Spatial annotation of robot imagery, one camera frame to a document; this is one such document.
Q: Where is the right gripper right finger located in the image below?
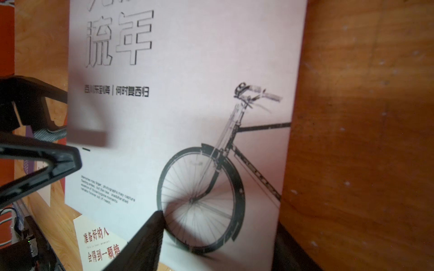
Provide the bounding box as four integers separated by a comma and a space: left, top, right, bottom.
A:
105, 211, 166, 271

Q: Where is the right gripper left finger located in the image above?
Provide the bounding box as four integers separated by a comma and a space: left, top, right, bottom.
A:
1, 76, 82, 208

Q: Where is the white card red text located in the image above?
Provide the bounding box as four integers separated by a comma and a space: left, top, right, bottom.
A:
73, 215, 127, 271

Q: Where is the white photo album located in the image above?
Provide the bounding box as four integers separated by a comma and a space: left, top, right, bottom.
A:
65, 1, 307, 271

